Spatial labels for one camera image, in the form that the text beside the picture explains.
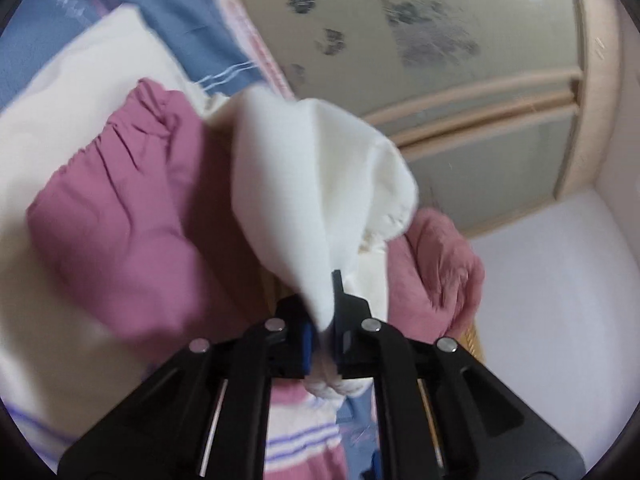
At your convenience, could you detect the rolled pink quilt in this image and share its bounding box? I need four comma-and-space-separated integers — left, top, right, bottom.
387, 208, 485, 344

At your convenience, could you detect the yellow wooden headboard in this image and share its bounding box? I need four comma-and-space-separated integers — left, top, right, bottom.
459, 322, 485, 363

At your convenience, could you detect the blue plaid bed sheet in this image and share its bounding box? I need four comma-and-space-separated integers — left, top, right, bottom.
1, 0, 264, 467

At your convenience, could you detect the beige wardrobe with glass doors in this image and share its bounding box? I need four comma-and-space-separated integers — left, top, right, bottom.
199, 0, 640, 238

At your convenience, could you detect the pink and white hooded jacket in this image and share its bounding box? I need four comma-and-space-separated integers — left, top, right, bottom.
1, 4, 418, 479

